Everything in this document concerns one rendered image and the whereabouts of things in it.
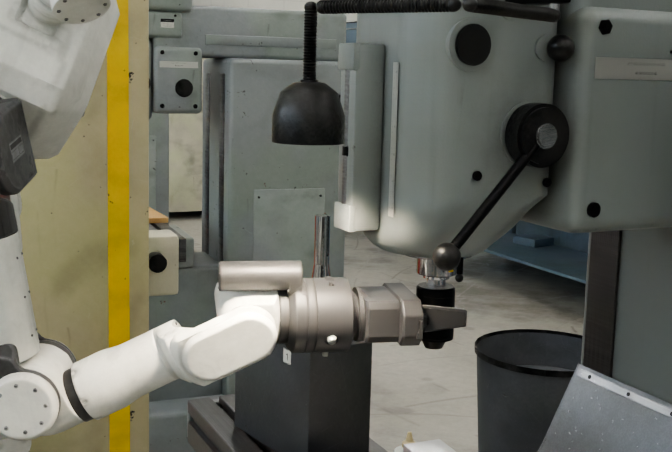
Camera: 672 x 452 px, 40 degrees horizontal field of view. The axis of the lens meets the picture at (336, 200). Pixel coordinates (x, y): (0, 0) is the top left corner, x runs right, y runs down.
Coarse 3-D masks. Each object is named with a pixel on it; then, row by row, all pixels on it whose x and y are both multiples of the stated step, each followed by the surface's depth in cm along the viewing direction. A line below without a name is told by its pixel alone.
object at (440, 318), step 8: (424, 312) 110; (432, 312) 110; (440, 312) 110; (448, 312) 110; (456, 312) 111; (464, 312) 111; (424, 320) 109; (432, 320) 110; (440, 320) 110; (448, 320) 111; (456, 320) 111; (464, 320) 111; (424, 328) 110; (432, 328) 110; (440, 328) 111; (448, 328) 111
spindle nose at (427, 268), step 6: (420, 264) 112; (426, 264) 111; (432, 264) 110; (420, 270) 112; (426, 270) 111; (432, 270) 111; (438, 270) 110; (432, 276) 111; (438, 276) 111; (444, 276) 111; (450, 276) 111
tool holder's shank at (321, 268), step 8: (320, 216) 143; (328, 216) 144; (320, 224) 143; (328, 224) 144; (320, 232) 143; (328, 232) 144; (320, 240) 144; (328, 240) 144; (320, 248) 144; (328, 248) 144; (320, 256) 144; (328, 256) 145; (320, 264) 144; (328, 264) 145; (312, 272) 145; (320, 272) 144; (328, 272) 145
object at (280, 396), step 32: (288, 352) 143; (320, 352) 140; (352, 352) 143; (256, 384) 152; (288, 384) 144; (320, 384) 140; (352, 384) 144; (256, 416) 152; (288, 416) 144; (320, 416) 141; (352, 416) 145; (288, 448) 145; (320, 448) 142; (352, 448) 146
